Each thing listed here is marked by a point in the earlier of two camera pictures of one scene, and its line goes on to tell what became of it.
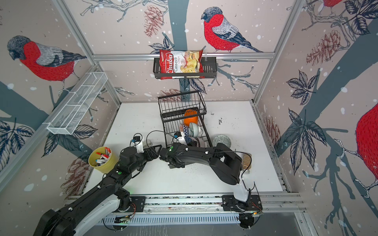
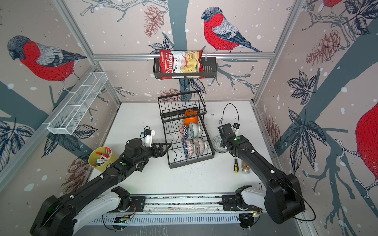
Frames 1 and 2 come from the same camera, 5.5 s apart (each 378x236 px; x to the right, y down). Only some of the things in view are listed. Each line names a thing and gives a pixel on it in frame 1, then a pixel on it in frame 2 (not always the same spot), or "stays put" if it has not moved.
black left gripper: x=155 y=154 stays put
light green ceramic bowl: x=194 y=130 stays put
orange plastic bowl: x=187 y=121 stays put
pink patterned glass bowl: x=200 y=143 stays put
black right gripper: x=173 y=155 -> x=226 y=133
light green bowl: x=180 y=136 -> x=236 y=127
